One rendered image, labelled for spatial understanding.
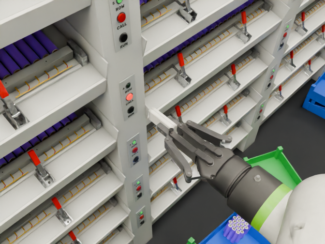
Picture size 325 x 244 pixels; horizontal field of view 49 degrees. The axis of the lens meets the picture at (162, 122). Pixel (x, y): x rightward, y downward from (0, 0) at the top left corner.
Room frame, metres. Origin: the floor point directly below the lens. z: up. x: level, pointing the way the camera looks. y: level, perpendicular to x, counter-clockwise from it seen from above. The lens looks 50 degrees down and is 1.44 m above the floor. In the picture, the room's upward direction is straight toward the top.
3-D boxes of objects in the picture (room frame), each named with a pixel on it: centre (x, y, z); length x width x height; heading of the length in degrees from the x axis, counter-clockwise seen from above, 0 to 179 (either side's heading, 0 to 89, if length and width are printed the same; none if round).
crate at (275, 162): (0.81, -0.51, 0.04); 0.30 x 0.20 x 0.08; 20
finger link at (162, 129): (0.44, 0.00, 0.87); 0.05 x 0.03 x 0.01; 44
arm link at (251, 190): (0.31, -0.16, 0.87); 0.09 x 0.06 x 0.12; 134
